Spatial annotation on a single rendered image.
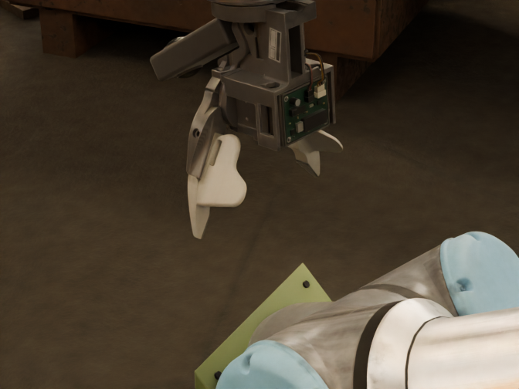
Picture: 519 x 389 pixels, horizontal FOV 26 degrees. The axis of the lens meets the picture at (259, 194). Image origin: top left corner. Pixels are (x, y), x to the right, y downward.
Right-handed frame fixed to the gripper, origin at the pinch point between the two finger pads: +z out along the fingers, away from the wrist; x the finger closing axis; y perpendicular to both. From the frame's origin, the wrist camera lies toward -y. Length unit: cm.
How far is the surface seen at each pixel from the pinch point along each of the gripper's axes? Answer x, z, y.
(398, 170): 91, 49, -57
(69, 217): 36, 45, -87
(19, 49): 76, 40, -160
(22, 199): 34, 44, -98
